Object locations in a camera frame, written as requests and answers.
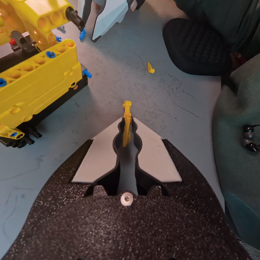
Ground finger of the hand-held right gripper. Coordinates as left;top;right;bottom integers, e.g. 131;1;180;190
78;0;92;28
91;0;129;43

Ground black chair armrest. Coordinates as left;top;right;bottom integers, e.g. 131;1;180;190
162;18;231;76

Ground yellow lego vehicle model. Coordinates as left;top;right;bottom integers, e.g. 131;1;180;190
0;0;92;148

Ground thin yellow lego liftarm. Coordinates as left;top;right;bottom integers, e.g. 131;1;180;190
123;112;132;148

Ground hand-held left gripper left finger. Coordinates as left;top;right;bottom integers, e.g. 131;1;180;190
71;117;125;184

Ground black wired earbuds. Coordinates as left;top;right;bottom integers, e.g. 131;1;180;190
242;124;260;152

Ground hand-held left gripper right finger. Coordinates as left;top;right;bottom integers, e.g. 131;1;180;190
131;117;183;183

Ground person's green sweatshirt torso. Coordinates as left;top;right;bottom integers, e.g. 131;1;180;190
212;53;260;244

